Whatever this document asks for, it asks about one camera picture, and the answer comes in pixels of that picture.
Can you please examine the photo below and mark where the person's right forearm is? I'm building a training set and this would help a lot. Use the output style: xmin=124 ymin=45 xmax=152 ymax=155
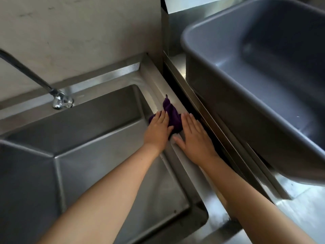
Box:
xmin=195 ymin=156 xmax=318 ymax=244

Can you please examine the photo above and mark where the person's left forearm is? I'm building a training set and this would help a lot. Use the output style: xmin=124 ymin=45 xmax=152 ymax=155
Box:
xmin=38 ymin=143 xmax=163 ymax=244

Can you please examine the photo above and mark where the person's left hand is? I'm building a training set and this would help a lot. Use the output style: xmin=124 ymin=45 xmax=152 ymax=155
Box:
xmin=143 ymin=111 xmax=174 ymax=153

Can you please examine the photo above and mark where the person's right hand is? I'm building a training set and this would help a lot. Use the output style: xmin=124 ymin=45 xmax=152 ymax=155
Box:
xmin=173 ymin=113 xmax=219 ymax=165

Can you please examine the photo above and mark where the grey plastic basin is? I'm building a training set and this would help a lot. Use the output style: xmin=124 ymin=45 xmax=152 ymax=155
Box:
xmin=180 ymin=0 xmax=325 ymax=187

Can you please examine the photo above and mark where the stainless steel sink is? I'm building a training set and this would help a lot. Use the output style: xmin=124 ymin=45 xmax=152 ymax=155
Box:
xmin=0 ymin=53 xmax=244 ymax=244

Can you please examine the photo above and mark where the purple cleaning cloth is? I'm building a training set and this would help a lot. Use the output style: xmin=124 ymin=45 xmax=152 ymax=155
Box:
xmin=148 ymin=95 xmax=183 ymax=136

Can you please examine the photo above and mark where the chrome gooseneck faucet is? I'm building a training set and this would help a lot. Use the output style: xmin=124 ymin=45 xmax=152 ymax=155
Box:
xmin=0 ymin=49 xmax=74 ymax=110

